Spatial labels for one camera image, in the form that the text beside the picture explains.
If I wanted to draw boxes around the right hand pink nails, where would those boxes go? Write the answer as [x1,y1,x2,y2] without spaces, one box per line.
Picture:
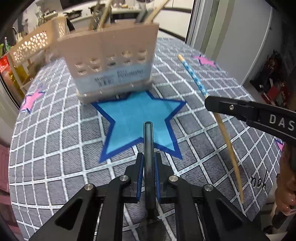
[275,143,295,216]

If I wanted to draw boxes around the beige utensil holder caddy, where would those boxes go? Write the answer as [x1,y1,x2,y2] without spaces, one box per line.
[57,21,159,103]

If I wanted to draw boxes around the bamboo chopstick in holder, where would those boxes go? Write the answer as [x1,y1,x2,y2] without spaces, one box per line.
[97,0,113,31]
[144,0,170,25]

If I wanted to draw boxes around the blue patterned bamboo chopstick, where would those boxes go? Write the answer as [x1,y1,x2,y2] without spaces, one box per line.
[177,54,244,204]

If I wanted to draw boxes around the beige perforated storage rack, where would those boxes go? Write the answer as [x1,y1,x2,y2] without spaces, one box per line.
[6,16,69,95]

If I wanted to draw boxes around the black spoon in holder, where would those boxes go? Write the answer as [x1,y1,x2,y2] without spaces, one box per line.
[88,1,102,30]

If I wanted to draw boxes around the grey checkered tablecloth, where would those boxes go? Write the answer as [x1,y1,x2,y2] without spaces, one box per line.
[9,38,285,241]

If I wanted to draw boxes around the dark chopstick in holder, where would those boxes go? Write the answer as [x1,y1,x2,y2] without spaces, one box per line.
[135,6,148,23]

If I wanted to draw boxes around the black plastic spoon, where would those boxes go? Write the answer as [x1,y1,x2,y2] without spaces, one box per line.
[137,121,166,240]

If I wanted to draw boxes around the pink plastic stool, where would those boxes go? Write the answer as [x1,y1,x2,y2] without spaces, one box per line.
[0,145,9,193]

